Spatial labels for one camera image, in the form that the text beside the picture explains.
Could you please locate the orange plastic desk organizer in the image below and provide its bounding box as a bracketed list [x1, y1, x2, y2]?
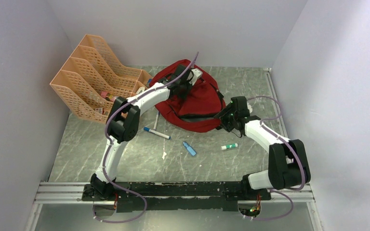
[50, 34, 152, 124]

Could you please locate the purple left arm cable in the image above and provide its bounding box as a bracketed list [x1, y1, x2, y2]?
[92, 51, 200, 224]

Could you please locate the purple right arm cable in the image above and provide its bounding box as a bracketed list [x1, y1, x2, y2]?
[242, 95, 307, 221]

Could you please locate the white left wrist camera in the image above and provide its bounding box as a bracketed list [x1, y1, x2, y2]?
[187, 68, 203, 86]

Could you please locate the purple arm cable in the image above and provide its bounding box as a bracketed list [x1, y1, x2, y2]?
[242, 95, 307, 221]
[92, 51, 200, 224]

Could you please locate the aluminium frame rail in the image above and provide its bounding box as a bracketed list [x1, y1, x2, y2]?
[34, 181, 315, 205]

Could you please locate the red student backpack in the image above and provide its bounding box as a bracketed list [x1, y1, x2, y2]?
[155, 65, 226, 133]

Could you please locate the pink bottle in organizer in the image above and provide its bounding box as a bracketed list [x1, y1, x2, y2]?
[100, 91, 117, 102]

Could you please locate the blue white marker pen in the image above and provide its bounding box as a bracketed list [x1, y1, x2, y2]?
[144, 127, 171, 140]

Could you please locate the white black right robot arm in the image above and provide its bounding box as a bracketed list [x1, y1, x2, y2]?
[214, 96, 311, 199]

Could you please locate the white green glue stick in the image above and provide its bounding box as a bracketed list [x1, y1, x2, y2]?
[221, 143, 238, 151]

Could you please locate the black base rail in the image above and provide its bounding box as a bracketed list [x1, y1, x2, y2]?
[81, 180, 271, 213]

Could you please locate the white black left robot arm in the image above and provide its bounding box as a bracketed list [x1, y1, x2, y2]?
[83, 64, 202, 201]

